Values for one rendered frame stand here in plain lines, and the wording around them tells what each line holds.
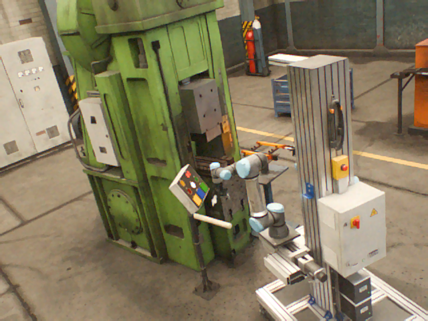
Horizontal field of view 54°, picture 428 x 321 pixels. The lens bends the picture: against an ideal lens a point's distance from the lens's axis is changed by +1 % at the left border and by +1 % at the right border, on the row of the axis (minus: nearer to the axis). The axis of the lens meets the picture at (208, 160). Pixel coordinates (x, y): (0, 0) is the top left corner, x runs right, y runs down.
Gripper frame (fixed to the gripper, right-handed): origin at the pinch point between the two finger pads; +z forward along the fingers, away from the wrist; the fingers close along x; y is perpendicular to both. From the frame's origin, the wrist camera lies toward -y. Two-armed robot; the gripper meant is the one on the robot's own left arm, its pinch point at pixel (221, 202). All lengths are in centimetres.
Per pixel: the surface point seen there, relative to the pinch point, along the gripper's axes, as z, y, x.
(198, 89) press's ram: -80, -49, 19
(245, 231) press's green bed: 77, -57, 43
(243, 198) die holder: 39, -54, 46
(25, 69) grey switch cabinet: -71, -563, -99
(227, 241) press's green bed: 71, -45, 16
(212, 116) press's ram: -53, -53, 29
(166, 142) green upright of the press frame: -44, -51, -18
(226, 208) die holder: 35, -43, 21
